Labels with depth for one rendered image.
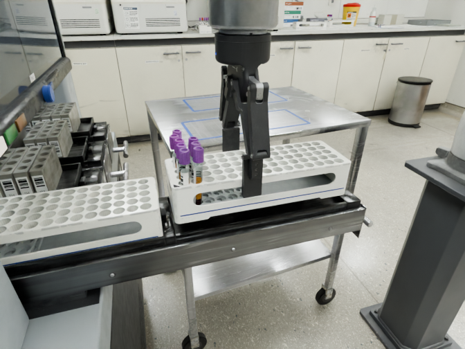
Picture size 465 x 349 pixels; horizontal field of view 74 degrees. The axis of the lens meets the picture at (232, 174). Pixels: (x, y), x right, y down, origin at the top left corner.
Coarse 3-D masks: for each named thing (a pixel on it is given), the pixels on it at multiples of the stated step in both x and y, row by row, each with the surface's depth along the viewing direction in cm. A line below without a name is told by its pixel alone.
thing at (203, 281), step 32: (192, 96) 114; (288, 96) 114; (160, 128) 85; (192, 128) 85; (288, 128) 85; (320, 128) 86; (352, 128) 90; (160, 160) 118; (352, 160) 98; (160, 192) 125; (352, 192) 103; (256, 256) 117; (288, 256) 117; (320, 256) 117; (192, 288) 96; (224, 288) 104; (192, 320) 103
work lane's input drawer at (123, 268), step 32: (192, 224) 51; (224, 224) 49; (256, 224) 50; (288, 224) 51; (320, 224) 53; (352, 224) 55; (64, 256) 43; (96, 256) 44; (128, 256) 44; (160, 256) 46; (192, 256) 48; (224, 256) 50; (32, 288) 42; (64, 288) 44
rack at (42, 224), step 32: (64, 192) 48; (96, 192) 48; (128, 192) 48; (0, 224) 42; (32, 224) 42; (64, 224) 41; (96, 224) 42; (128, 224) 50; (160, 224) 46; (0, 256) 41; (32, 256) 42
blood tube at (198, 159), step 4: (196, 148) 43; (200, 148) 43; (196, 152) 42; (200, 152) 42; (196, 156) 42; (200, 156) 42; (192, 160) 43; (196, 160) 43; (200, 160) 43; (196, 164) 43; (200, 164) 43; (196, 168) 43; (200, 168) 43; (196, 172) 44; (200, 172) 44; (196, 176) 44; (200, 176) 44; (196, 180) 44; (200, 180) 44; (196, 196) 46; (200, 196) 46; (196, 200) 46; (200, 200) 46; (196, 204) 46; (200, 204) 47
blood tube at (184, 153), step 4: (184, 148) 42; (180, 152) 41; (184, 152) 41; (188, 152) 42; (180, 156) 42; (184, 156) 42; (188, 156) 42; (180, 160) 42; (184, 160) 42; (188, 160) 42; (180, 164) 43; (184, 164) 42; (188, 164) 43; (184, 168) 43; (188, 168) 43; (184, 172) 43; (188, 172) 43; (184, 176) 43; (188, 176) 44; (184, 180) 44; (188, 180) 44; (184, 184) 44; (188, 184) 44
